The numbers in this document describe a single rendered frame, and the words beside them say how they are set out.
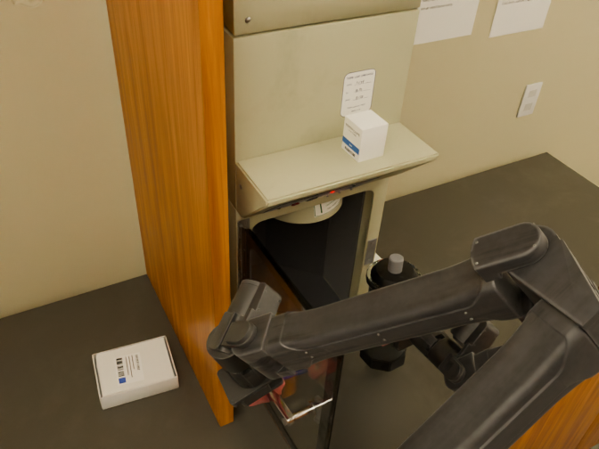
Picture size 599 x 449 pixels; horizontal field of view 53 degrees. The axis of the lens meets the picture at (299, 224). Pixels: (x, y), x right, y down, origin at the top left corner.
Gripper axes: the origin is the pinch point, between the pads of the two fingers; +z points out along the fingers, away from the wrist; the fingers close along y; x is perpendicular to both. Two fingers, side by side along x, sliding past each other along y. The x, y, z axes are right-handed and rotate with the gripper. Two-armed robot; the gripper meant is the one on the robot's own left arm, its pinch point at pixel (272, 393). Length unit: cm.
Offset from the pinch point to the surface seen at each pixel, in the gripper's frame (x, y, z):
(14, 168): -64, 24, -21
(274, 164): -19.8, -19.8, -24.8
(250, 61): -23, -24, -41
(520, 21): -70, -107, 24
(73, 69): -65, 2, -32
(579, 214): -36, -99, 73
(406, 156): -14.1, -39.2, -16.3
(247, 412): -12.9, 9.5, 24.4
